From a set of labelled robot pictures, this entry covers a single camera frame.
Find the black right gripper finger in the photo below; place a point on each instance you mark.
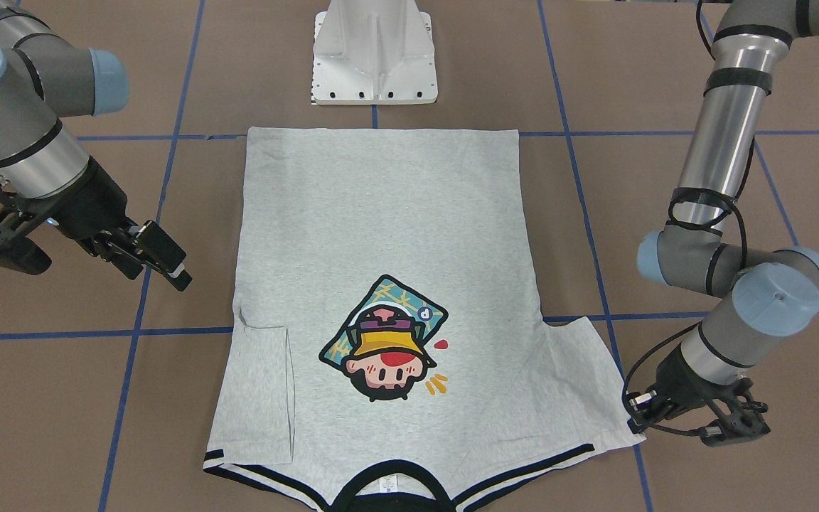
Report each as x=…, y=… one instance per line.
x=129, y=266
x=152, y=246

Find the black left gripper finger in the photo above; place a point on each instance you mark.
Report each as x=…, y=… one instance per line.
x=646, y=403
x=640, y=421

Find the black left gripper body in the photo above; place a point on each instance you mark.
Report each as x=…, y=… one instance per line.
x=678, y=378

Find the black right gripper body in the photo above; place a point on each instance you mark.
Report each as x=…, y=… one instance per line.
x=88, y=206

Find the grey cartoon print t-shirt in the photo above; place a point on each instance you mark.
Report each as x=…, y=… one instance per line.
x=389, y=351

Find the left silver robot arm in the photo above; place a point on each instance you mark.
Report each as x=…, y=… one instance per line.
x=764, y=297

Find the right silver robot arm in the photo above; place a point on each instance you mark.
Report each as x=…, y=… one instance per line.
x=46, y=175

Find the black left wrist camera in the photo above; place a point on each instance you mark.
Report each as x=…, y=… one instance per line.
x=739, y=418

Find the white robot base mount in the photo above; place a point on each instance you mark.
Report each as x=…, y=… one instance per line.
x=373, y=53

